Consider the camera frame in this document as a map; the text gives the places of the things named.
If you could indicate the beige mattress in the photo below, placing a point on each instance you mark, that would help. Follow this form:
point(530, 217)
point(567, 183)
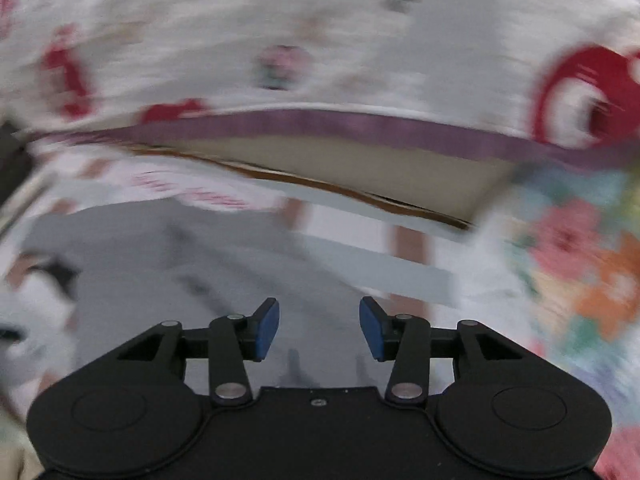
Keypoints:
point(350, 170)

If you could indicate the floral cloth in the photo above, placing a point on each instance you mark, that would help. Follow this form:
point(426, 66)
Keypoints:
point(575, 240)

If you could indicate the grey sweater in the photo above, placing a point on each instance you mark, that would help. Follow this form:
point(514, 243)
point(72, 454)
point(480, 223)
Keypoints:
point(150, 270)

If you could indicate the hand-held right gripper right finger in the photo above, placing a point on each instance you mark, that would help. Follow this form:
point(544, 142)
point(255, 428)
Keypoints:
point(370, 330)

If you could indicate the checked pink and white blanket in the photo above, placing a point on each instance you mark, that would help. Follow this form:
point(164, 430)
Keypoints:
point(350, 225)

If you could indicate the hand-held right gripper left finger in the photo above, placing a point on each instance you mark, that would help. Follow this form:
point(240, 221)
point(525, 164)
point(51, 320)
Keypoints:
point(268, 330)

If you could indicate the white quilt with red bears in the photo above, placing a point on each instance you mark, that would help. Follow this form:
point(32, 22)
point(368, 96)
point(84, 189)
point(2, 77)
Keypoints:
point(200, 35)

